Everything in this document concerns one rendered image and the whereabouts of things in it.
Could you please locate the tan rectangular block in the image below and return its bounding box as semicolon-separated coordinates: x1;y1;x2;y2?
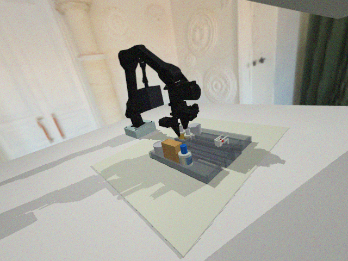
161;139;182;163

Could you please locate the white jar with blue lid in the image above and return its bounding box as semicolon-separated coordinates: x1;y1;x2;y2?
178;144;193;167

